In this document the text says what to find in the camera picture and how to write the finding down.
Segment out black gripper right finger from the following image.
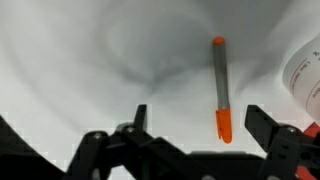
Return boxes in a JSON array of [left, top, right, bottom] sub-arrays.
[[244, 104, 280, 153]]

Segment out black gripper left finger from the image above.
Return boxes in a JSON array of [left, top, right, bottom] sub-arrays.
[[132, 103, 149, 132]]

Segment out grey pen with orange cap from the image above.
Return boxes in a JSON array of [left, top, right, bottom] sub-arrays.
[[211, 35, 234, 145]]

